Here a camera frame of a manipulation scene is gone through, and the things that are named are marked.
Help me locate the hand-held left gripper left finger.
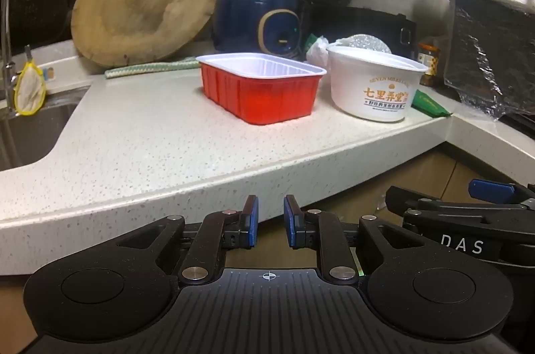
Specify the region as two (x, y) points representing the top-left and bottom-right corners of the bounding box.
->
(115, 194), (260, 287)

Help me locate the metal faucet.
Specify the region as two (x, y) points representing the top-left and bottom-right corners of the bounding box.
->
(0, 0), (17, 116)

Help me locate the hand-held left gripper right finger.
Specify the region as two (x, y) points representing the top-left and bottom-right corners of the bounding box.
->
(283, 194), (423, 287)

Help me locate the glass jar of pickles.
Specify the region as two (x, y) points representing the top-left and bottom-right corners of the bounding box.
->
(417, 40), (441, 88)

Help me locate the green striped cloth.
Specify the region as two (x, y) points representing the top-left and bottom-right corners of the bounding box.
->
(104, 58), (200, 80)

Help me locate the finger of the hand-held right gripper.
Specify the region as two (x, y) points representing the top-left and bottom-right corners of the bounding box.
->
(385, 186), (528, 225)
(468, 179), (535, 209)

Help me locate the translucent plastic bag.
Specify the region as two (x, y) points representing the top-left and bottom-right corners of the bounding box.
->
(306, 36), (335, 66)

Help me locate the blue rice cooker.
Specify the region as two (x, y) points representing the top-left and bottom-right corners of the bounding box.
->
(213, 0), (302, 60)

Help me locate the red plastic food container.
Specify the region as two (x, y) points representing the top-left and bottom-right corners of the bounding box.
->
(196, 53), (327, 126)

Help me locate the white paper bowl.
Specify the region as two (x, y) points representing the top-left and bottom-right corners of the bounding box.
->
(326, 45), (429, 123)

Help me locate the steel sink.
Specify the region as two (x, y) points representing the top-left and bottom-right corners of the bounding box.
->
(0, 87), (90, 173)

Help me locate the black plastic film bag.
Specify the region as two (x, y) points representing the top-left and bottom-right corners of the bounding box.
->
(444, 0), (535, 116)

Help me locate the round wooden cutting board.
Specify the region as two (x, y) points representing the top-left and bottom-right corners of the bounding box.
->
(70, 0), (219, 68)

